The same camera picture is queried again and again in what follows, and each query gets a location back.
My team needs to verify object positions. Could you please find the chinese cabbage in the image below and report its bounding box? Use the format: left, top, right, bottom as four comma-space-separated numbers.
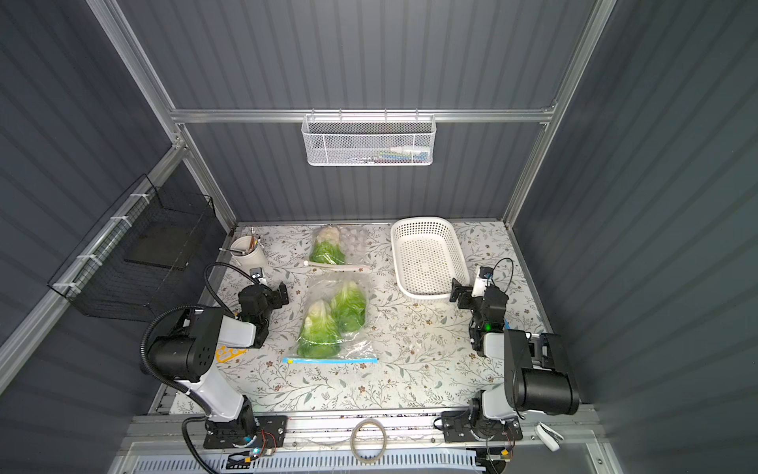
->
297, 299, 341, 359
309, 227, 345, 265
331, 282, 366, 333

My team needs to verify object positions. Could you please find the clear zip-top bag blue seal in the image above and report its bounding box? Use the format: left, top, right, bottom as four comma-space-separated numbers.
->
282, 273, 378, 365

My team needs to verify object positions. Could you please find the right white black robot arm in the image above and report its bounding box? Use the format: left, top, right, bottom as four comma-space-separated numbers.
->
442, 280, 580, 442

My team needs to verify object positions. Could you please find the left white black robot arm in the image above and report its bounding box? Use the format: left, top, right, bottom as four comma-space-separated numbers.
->
139, 282, 289, 450

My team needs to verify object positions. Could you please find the clear zip-top bag white seal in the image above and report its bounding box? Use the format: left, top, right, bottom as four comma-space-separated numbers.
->
303, 224, 373, 274

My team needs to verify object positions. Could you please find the white pen holder cup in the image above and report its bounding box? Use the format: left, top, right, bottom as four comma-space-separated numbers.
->
228, 235, 268, 273

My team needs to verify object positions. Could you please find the yellow calculator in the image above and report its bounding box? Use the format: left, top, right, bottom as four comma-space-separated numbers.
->
215, 346, 248, 363

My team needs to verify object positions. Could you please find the white plastic perforated basket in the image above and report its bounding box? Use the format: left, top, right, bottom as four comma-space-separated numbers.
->
390, 216, 470, 301

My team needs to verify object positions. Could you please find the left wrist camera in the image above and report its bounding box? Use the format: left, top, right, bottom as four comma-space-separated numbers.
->
249, 268, 266, 284

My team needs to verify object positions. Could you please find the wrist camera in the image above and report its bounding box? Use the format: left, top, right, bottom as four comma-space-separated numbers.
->
249, 268, 266, 284
472, 266, 493, 297

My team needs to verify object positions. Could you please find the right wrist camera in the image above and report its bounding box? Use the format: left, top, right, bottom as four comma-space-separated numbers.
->
472, 266, 493, 297

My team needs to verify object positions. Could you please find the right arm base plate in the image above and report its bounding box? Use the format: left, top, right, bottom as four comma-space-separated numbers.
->
439, 410, 523, 444

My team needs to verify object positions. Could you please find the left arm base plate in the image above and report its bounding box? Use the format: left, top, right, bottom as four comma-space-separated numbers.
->
203, 416, 288, 450

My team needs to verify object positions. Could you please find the black wire side basket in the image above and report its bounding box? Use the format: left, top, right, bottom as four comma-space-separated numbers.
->
47, 180, 217, 322

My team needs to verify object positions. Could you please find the white clip on rail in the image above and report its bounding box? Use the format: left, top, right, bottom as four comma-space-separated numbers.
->
534, 422, 565, 452

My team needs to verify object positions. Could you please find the beige tape ring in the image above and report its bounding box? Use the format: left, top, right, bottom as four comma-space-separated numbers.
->
348, 418, 389, 463

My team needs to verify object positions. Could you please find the white wire wall basket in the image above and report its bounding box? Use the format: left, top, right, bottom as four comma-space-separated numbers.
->
301, 117, 437, 167

